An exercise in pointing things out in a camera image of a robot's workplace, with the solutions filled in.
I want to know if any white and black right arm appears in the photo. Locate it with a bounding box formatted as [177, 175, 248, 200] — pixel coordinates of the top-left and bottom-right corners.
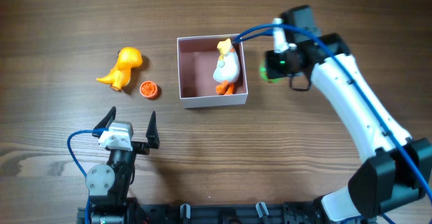
[265, 5, 431, 222]

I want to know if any white box with pink interior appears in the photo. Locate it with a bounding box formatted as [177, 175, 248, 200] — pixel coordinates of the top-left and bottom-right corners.
[177, 34, 248, 109]

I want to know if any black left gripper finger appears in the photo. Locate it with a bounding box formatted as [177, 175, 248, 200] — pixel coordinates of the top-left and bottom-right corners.
[146, 111, 160, 149]
[92, 107, 116, 137]

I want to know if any green ball with orange numbers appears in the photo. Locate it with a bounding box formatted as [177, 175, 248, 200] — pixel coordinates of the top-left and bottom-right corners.
[259, 61, 283, 84]

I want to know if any orange round spinner toy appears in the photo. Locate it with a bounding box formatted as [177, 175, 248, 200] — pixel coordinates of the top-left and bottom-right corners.
[140, 81, 159, 100]

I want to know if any orange dinosaur toy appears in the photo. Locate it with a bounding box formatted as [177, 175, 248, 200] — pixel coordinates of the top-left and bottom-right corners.
[97, 47, 143, 92]

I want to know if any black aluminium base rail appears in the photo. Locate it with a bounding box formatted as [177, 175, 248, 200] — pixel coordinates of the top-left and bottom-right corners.
[89, 202, 332, 224]

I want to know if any white plush duck toy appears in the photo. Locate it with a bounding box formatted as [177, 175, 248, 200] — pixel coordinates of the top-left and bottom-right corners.
[213, 38, 240, 95]

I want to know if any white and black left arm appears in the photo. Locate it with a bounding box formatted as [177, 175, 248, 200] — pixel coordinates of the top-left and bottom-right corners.
[84, 107, 160, 223]

